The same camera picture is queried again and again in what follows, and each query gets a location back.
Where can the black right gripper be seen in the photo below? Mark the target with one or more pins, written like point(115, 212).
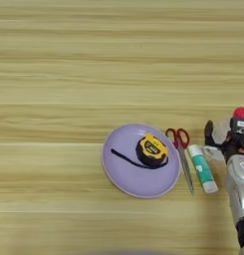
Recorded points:
point(238, 146)

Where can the white teal glue stick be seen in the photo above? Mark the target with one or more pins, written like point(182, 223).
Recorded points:
point(201, 169)

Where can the yellow black tape measure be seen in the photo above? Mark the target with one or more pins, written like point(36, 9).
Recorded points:
point(151, 151)

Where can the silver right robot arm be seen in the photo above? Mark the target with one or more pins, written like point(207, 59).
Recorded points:
point(239, 186)

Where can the purple round plate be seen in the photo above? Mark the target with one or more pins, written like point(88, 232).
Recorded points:
point(133, 179)

